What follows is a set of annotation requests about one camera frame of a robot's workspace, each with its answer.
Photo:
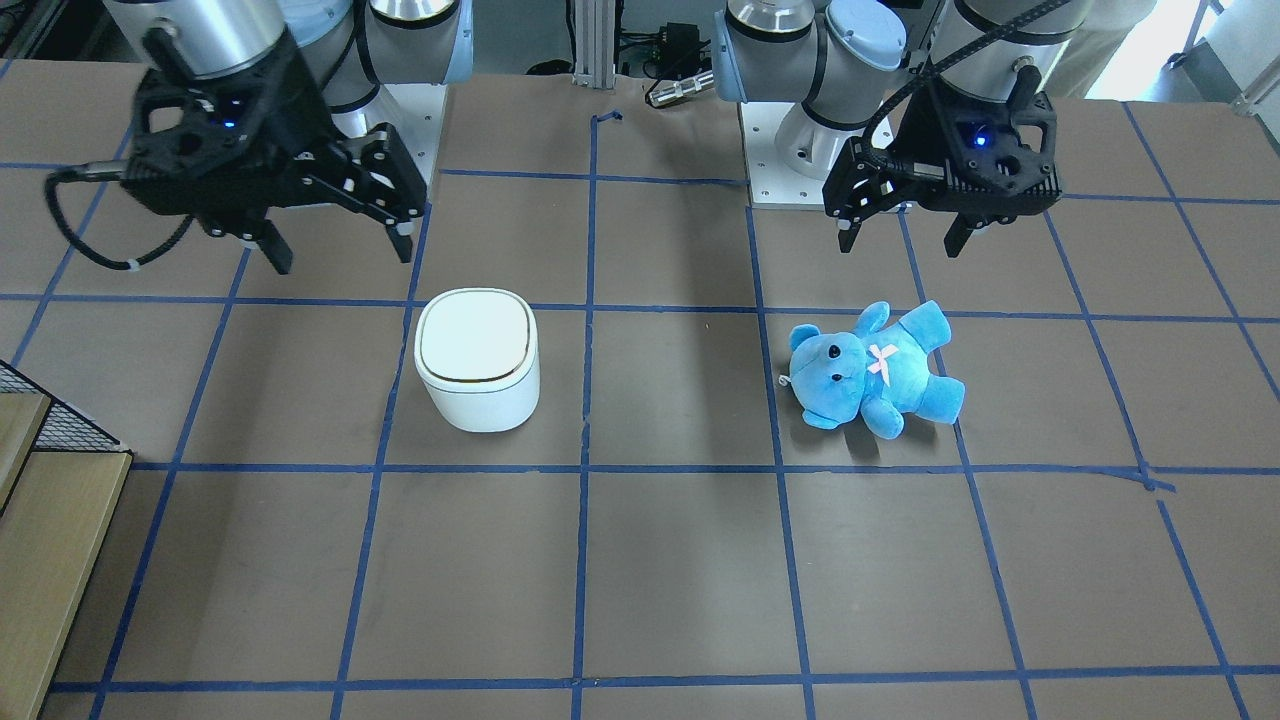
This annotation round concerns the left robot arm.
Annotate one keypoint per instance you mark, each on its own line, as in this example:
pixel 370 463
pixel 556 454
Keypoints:
pixel 851 64

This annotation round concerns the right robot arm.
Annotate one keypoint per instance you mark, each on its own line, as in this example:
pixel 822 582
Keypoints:
pixel 352 48

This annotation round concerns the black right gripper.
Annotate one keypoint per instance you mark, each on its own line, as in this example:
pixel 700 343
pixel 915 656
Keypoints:
pixel 293 97

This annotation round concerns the white trash can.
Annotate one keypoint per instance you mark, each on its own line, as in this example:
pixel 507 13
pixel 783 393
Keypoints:
pixel 477 353

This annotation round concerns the wire basket with wood box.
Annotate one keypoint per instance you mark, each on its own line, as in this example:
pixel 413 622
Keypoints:
pixel 62 477

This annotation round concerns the aluminium frame post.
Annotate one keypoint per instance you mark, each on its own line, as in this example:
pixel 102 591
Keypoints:
pixel 595 42

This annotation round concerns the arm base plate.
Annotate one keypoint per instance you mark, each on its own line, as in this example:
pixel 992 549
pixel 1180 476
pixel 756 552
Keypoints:
pixel 417 112
pixel 788 155

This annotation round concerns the blue teddy bear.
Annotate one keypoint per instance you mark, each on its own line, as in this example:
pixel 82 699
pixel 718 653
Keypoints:
pixel 878 371

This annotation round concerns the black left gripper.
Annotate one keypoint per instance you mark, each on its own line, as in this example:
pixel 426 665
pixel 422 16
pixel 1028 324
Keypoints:
pixel 919 128

